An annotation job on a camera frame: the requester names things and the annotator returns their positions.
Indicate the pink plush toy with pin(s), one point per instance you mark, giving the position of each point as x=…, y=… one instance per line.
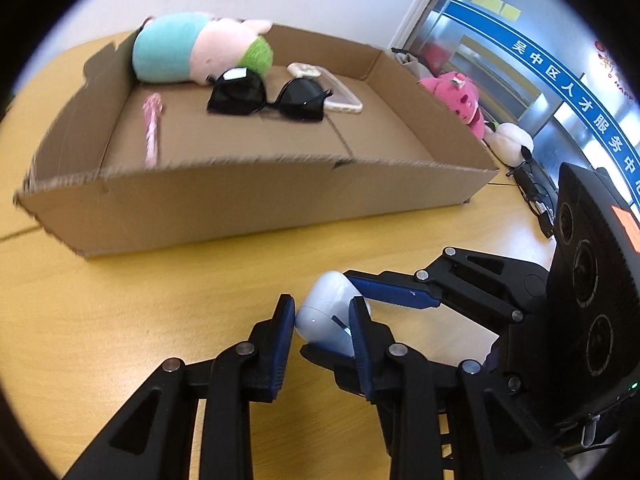
x=457, y=97

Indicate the white earbuds case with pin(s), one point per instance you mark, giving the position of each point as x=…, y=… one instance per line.
x=322, y=310

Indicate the cardboard box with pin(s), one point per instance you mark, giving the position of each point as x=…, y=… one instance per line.
x=200, y=210

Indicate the grey folded cloth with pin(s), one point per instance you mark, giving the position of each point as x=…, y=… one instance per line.
x=410, y=60

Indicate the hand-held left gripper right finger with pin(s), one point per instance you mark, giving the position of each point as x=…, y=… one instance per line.
x=361, y=355

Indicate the pink pen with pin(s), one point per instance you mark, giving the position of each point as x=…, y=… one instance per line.
x=151, y=130

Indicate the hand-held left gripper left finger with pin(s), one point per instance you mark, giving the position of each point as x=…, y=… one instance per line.
x=285, y=340

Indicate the white plush toy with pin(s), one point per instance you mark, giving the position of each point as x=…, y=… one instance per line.
x=510, y=142

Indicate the clear phone case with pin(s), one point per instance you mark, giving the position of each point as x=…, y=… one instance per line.
x=345, y=97

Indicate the red window decoration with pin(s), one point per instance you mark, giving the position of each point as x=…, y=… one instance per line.
x=607, y=62

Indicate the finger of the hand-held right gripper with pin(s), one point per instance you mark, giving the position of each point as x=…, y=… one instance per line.
x=395, y=290
x=330, y=360

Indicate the pig plush toy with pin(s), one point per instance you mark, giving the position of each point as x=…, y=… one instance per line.
x=200, y=47

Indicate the row of yellow sticky notes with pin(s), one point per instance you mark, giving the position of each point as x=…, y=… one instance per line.
x=490, y=2

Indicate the black sunglasses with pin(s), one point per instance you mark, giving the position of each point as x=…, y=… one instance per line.
x=240, y=92

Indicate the blue window banner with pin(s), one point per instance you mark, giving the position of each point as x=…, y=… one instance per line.
x=550, y=60

